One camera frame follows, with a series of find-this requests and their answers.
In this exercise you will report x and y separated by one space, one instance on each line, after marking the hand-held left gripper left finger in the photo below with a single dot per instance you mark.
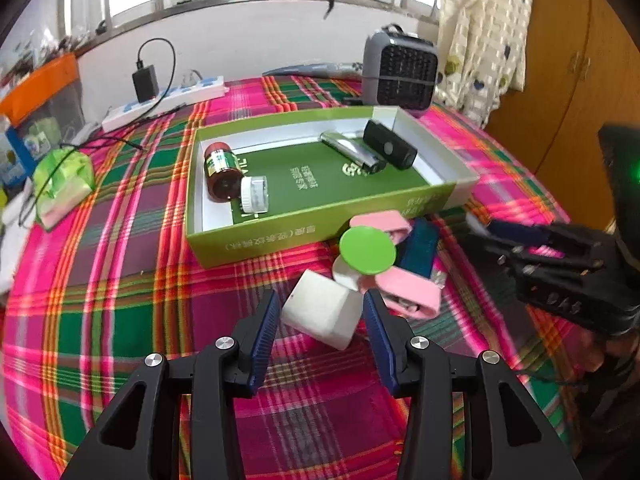
262 340

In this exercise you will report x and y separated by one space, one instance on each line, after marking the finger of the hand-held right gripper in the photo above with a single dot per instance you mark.
520 234
505 260

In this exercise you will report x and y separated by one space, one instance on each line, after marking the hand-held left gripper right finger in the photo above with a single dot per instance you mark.
382 345

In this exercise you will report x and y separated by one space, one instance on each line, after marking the pink clip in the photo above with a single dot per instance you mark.
412 292
380 221

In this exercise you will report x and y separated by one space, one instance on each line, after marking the white charger plug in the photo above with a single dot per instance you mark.
322 312

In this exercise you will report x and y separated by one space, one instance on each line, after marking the blue usb adapter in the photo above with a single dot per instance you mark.
420 247

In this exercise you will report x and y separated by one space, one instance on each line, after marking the green mushroom-shaped gadget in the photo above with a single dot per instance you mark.
367 252

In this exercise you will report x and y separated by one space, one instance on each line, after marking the small white-lidded jar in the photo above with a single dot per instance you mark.
255 195

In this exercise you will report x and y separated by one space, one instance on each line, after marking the black rectangular device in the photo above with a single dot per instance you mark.
390 145

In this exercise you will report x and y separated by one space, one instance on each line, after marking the green white cardboard box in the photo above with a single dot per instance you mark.
310 180

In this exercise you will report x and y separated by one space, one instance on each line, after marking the brown medicine bottle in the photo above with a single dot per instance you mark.
222 175

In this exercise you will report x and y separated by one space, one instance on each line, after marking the silver lighter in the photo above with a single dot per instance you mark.
350 150

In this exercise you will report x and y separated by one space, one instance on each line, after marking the plaid blanket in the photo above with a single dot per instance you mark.
125 310

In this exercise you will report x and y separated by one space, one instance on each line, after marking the wooden wardrobe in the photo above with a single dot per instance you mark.
565 85

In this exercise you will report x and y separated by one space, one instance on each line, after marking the grey space heater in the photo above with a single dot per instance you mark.
400 72

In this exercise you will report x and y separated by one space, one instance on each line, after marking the patterned curtain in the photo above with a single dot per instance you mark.
480 35

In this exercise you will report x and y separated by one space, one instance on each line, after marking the green tissue pack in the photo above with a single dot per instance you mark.
62 185

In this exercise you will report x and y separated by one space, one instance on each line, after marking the white power strip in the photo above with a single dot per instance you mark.
195 91

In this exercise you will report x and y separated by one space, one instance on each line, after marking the grey pointed object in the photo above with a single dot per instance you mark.
310 67

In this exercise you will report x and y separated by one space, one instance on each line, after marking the black power adapter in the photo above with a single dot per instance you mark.
145 85

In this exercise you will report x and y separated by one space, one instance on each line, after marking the blue carton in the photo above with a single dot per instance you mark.
12 155

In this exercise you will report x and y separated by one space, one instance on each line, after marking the orange storage bin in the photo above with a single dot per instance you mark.
40 85

